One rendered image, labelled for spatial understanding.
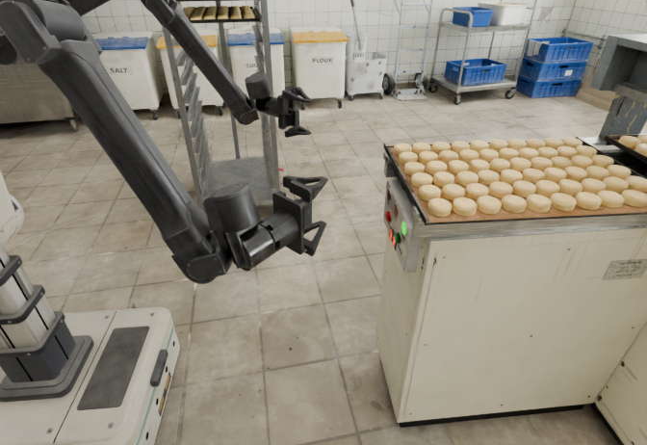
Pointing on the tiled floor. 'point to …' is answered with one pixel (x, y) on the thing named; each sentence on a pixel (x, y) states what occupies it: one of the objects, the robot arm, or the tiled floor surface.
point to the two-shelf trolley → (488, 54)
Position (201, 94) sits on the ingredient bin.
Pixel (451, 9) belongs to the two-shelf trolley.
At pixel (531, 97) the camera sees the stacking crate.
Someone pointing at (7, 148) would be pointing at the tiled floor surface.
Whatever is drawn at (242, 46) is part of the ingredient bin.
